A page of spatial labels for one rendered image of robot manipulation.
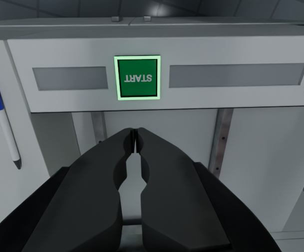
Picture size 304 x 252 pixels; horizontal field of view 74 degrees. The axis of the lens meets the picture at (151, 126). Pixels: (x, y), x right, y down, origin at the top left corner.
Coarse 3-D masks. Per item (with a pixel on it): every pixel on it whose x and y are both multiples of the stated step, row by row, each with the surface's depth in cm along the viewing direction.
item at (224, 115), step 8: (224, 112) 42; (232, 112) 42; (224, 120) 42; (216, 128) 46; (224, 128) 43; (216, 136) 46; (224, 136) 44; (216, 144) 46; (224, 144) 46; (216, 152) 47; (224, 152) 47; (216, 160) 48; (208, 168) 53; (216, 168) 49; (216, 176) 50
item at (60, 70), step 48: (48, 48) 24; (96, 48) 24; (144, 48) 24; (192, 48) 25; (240, 48) 25; (288, 48) 25; (48, 96) 27; (96, 96) 27; (192, 96) 28; (240, 96) 28; (288, 96) 28
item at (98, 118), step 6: (96, 114) 40; (102, 114) 42; (96, 120) 41; (102, 120) 42; (96, 126) 42; (102, 126) 42; (96, 132) 42; (102, 132) 42; (96, 138) 43; (102, 138) 43
